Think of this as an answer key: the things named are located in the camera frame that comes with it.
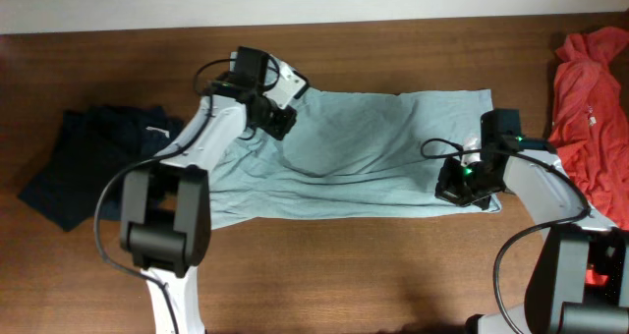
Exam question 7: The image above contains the light blue t-shirt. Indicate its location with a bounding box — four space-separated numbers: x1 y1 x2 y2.
210 88 493 229

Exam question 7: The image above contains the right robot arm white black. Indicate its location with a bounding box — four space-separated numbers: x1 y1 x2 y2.
435 109 628 334

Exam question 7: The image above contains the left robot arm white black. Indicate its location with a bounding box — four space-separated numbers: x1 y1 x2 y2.
120 46 310 333

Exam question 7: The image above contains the red t-shirt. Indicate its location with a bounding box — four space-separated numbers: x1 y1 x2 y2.
549 27 628 231

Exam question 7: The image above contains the dark navy folded garment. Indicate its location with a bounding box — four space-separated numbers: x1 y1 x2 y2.
18 105 184 231

